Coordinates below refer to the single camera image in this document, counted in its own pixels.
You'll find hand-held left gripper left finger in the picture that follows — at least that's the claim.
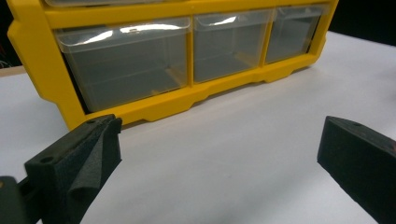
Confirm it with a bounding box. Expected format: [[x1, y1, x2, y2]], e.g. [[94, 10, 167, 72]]
[[24, 114, 123, 224]]

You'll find yellow drawer organizer cabinet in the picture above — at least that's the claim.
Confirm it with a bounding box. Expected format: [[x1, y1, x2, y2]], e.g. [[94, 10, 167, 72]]
[[7, 0, 340, 131]]

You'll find clear plastic drawer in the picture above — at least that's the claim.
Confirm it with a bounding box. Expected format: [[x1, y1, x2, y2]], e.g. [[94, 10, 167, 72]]
[[264, 4, 326, 64], [192, 8, 275, 84], [54, 17, 191, 113]]

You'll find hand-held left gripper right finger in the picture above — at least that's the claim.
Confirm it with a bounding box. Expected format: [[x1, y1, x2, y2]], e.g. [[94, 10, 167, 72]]
[[317, 116, 396, 224]]

